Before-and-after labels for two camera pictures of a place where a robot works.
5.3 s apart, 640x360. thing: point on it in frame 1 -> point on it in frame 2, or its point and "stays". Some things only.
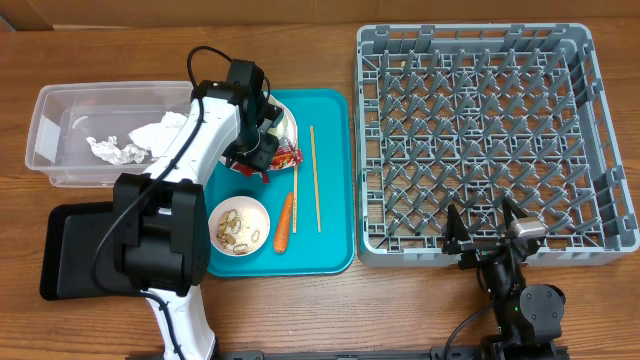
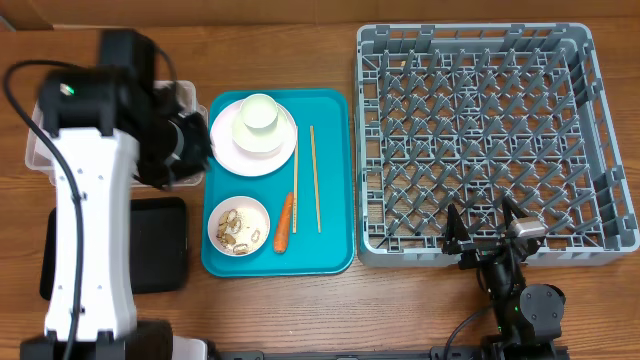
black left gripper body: [255, 146] -> [174, 151]
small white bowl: [238, 226] stays
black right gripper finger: [511, 207] stays
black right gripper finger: [456, 229] stays
